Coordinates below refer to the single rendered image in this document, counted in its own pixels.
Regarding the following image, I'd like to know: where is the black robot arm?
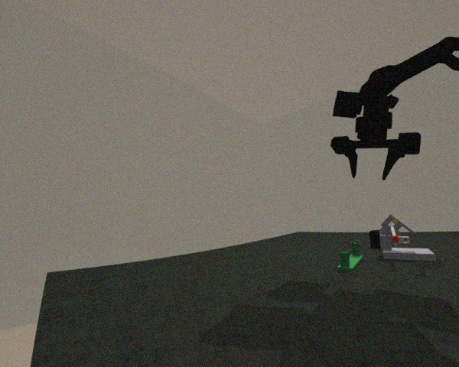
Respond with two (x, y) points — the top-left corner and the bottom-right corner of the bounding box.
(333, 37), (459, 139)

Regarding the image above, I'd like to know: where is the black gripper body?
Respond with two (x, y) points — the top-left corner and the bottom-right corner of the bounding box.
(330, 129), (421, 154)

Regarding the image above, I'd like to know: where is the white pin with red cap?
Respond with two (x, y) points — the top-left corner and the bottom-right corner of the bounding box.
(390, 222), (399, 242)

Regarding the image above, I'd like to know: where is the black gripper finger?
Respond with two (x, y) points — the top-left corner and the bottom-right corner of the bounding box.
(382, 145), (405, 180)
(340, 145), (358, 178)

